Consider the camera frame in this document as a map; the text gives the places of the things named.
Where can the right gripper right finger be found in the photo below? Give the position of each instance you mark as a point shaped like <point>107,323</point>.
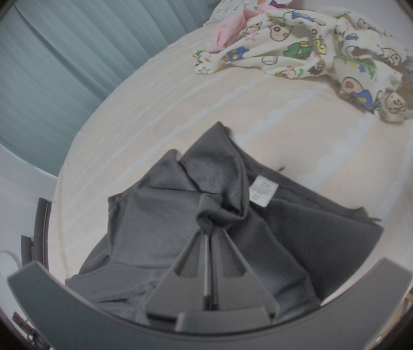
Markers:
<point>244,297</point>

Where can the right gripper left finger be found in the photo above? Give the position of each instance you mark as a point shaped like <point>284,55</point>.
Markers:
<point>170,301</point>

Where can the black T-shirt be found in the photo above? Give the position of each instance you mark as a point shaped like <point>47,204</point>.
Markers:
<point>155,213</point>

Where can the bed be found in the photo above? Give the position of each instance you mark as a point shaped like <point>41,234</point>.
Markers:
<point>264,129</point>

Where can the round white mirror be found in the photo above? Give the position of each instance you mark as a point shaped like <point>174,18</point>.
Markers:
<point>8,264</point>

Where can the white printed pyjama top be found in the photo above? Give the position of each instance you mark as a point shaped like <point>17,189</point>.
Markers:
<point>301,53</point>

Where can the pink garment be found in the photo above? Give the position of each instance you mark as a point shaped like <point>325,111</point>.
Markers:
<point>228,31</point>

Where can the purple garment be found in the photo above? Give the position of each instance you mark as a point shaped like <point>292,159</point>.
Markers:
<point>278,5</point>

